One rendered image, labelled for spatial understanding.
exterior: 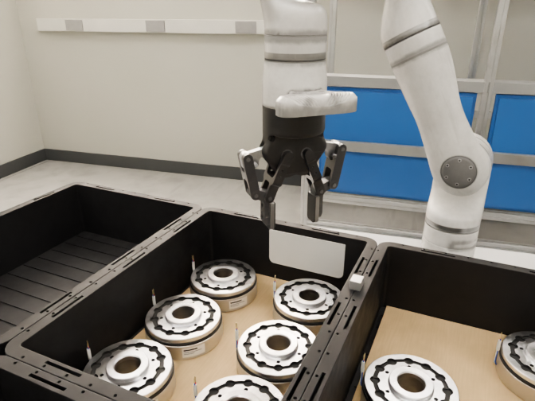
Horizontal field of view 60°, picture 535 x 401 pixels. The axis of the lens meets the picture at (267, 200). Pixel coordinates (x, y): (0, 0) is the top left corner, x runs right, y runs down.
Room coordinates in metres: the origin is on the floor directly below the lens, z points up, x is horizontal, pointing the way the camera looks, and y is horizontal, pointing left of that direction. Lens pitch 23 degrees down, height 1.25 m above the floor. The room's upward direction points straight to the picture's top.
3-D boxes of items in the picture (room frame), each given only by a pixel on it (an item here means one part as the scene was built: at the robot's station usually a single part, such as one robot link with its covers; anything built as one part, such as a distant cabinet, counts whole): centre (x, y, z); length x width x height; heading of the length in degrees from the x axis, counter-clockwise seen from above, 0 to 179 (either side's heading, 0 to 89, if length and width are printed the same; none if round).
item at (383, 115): (2.25, -0.62, 0.60); 0.72 x 0.03 x 0.56; 73
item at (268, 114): (0.54, -0.03, 1.10); 0.08 x 0.08 x 0.09
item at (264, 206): (0.53, 0.01, 1.02); 0.03 x 0.01 x 0.05; 110
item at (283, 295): (0.56, -0.06, 0.86); 0.10 x 0.10 x 0.01
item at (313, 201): (0.56, -0.06, 1.00); 0.02 x 0.01 x 0.04; 20
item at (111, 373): (0.42, 0.16, 0.86); 0.05 x 0.05 x 0.01
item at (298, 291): (0.56, -0.06, 0.86); 0.05 x 0.05 x 0.01
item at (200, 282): (0.62, 0.07, 0.86); 0.10 x 0.10 x 0.01
